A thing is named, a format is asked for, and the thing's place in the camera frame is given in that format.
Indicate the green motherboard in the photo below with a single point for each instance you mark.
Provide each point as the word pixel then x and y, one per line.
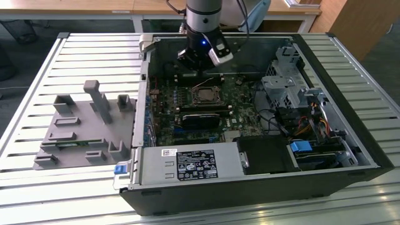
pixel 242 117

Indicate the green RAM stick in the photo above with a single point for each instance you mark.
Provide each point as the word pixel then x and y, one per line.
pixel 81 142

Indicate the blue case latch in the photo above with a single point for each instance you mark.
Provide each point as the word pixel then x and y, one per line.
pixel 118 170

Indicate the blue disk carrier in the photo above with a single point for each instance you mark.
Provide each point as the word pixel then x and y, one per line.
pixel 300 147

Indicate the stack of books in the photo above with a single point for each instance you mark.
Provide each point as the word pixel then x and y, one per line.
pixel 293 2

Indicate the silver chipset heat sink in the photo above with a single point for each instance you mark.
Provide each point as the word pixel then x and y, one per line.
pixel 233 136

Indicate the wooden cabinet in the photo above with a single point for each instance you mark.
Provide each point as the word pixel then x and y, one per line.
pixel 358 23

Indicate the silver square CPU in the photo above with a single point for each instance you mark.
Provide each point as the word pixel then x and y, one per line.
pixel 206 95

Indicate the black CPU socket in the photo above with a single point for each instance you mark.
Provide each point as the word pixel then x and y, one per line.
pixel 192 102

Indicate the grey parts rack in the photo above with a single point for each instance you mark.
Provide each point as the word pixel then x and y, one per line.
pixel 81 117

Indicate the black RAM slot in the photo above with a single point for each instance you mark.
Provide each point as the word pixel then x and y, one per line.
pixel 186 80

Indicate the grey case corner bracket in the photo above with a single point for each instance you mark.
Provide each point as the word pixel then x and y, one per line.
pixel 145 42

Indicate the black installed RAM stick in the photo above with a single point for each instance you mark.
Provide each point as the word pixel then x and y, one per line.
pixel 202 109

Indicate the silver metal drive cage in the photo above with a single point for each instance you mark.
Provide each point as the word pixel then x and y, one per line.
pixel 274 86

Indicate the pale blue teach pendant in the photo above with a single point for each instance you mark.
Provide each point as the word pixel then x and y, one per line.
pixel 257 14

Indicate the grey power supply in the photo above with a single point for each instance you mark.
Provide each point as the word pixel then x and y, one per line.
pixel 156 164

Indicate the black PC case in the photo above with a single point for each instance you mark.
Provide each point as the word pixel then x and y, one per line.
pixel 218 199

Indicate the black graphics card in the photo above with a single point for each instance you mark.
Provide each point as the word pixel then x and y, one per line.
pixel 200 120

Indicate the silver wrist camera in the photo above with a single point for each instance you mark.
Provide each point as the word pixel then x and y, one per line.
pixel 220 56

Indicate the black waste bin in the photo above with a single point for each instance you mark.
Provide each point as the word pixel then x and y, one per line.
pixel 18 30

